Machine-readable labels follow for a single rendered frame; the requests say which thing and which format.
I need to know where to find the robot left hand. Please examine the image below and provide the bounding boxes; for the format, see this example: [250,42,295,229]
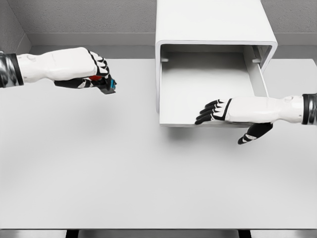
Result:
[46,47,111,89]

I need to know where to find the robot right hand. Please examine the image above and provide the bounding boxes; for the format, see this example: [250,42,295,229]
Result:
[195,97,280,145]

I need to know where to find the black red blue load switch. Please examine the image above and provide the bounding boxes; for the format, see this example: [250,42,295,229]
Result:
[89,74,118,96]

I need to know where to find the white cabinet drawer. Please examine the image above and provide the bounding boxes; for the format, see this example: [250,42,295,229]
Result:
[158,46,271,128]

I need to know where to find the white tabletop storage cabinet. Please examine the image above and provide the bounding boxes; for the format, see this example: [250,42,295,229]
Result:
[155,0,277,115]

